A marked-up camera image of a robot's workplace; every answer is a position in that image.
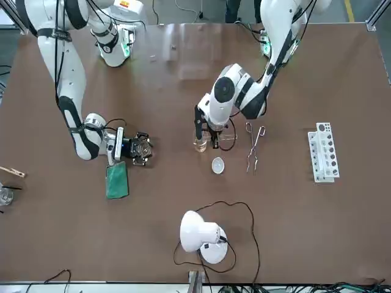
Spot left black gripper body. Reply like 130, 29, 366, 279
202, 119, 228, 135

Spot small clear glass beaker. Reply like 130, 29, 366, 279
136, 141, 153, 160

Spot white test tube rack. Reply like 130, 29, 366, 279
307, 121, 341, 184

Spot wooden clothespin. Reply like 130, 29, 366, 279
0, 165, 26, 179

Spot clear glass jar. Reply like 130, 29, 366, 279
0, 186, 16, 206

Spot green folded cloth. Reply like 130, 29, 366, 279
105, 161, 130, 200

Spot person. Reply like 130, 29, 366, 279
225, 0, 264, 24

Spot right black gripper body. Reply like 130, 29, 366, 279
122, 137, 139, 160

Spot small white ceramic dish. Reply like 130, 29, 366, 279
211, 156, 226, 175

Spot black lamp cable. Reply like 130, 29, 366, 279
173, 200, 262, 285

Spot white desk lamp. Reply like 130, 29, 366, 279
179, 209, 230, 266

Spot large clear glass beaker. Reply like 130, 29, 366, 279
193, 129, 211, 153

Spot metal crucible tongs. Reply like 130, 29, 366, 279
245, 121, 267, 176

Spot aluminium frame post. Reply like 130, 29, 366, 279
365, 0, 391, 32

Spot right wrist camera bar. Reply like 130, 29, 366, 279
113, 127, 125, 161

